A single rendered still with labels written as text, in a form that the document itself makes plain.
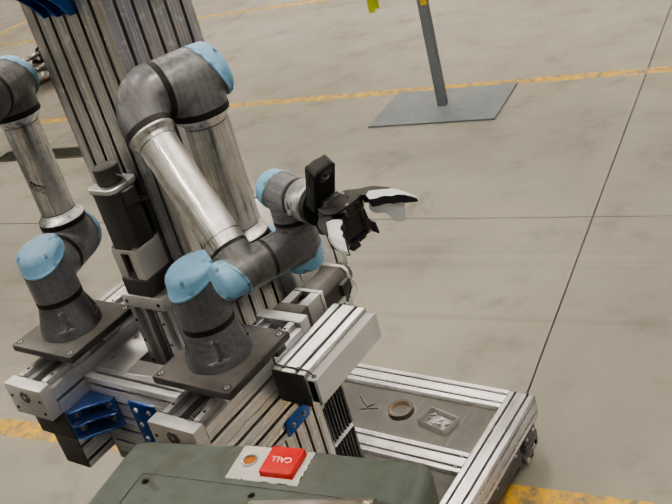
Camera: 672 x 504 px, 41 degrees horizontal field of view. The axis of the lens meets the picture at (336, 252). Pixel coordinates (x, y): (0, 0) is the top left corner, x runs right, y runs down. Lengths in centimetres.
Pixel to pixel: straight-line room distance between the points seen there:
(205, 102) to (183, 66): 8
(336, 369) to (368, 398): 128
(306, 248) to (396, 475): 47
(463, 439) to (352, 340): 106
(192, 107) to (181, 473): 68
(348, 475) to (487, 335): 245
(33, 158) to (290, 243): 84
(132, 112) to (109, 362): 81
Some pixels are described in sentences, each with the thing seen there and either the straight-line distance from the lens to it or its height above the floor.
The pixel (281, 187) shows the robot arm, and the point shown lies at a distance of 159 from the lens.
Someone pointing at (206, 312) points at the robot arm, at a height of 130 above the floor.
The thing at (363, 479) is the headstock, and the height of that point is 126.
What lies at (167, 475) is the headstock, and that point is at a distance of 157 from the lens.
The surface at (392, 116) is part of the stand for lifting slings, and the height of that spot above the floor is 1.
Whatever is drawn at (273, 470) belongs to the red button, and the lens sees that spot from 148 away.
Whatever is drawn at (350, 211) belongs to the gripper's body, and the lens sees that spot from 146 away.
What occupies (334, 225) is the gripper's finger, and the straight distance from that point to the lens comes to 142.
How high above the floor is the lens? 221
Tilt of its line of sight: 28 degrees down
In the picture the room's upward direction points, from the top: 16 degrees counter-clockwise
